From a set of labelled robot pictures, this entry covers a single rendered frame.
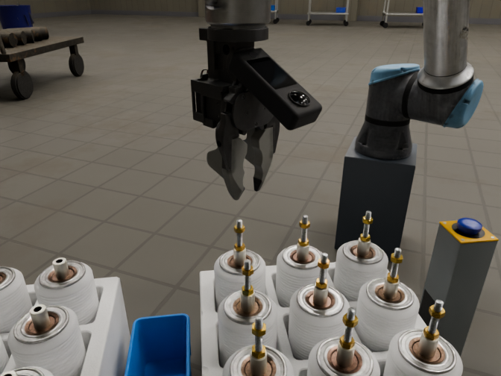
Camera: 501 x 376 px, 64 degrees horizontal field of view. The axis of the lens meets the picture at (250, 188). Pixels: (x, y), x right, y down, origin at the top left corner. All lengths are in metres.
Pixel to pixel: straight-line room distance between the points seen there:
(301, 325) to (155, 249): 0.69
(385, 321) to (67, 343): 0.49
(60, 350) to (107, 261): 0.59
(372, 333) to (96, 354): 0.45
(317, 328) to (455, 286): 0.30
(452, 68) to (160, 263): 0.88
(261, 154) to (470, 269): 0.46
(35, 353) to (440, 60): 0.91
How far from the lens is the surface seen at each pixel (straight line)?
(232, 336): 0.65
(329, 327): 0.66
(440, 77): 1.01
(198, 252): 1.23
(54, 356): 0.69
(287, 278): 0.76
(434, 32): 0.96
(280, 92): 0.45
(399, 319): 0.70
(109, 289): 0.85
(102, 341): 0.76
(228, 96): 0.48
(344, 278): 0.80
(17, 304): 0.83
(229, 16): 0.47
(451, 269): 0.82
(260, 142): 0.52
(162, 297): 1.09
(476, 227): 0.81
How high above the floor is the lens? 0.70
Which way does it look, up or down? 26 degrees down
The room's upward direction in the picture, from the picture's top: straight up
